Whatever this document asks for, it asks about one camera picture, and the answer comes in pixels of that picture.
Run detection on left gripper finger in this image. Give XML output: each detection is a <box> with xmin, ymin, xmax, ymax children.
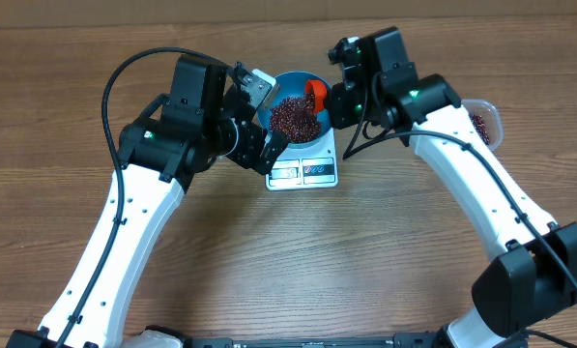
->
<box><xmin>232</xmin><ymin>61</ymin><xmax>256</xmax><ymax>95</ymax></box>
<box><xmin>254</xmin><ymin>130</ymin><xmax>289</xmax><ymax>175</ymax></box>

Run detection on red beans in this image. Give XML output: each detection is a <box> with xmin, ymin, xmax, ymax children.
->
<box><xmin>268</xmin><ymin>94</ymin><xmax>491</xmax><ymax>146</ymax></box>

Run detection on red scoop blue handle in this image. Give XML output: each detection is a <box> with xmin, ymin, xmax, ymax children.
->
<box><xmin>304</xmin><ymin>79</ymin><xmax>328</xmax><ymax>114</ymax></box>

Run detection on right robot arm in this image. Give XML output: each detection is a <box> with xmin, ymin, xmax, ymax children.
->
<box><xmin>325</xmin><ymin>27</ymin><xmax>577</xmax><ymax>347</ymax></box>

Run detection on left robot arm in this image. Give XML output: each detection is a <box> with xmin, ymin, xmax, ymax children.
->
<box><xmin>7</xmin><ymin>48</ymin><xmax>287</xmax><ymax>347</ymax></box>

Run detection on white kitchen scale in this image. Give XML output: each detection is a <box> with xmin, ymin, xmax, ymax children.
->
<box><xmin>265</xmin><ymin>130</ymin><xmax>339</xmax><ymax>191</ymax></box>

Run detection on clear plastic container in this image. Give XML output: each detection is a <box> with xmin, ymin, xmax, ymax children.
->
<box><xmin>462</xmin><ymin>99</ymin><xmax>505</xmax><ymax>152</ymax></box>

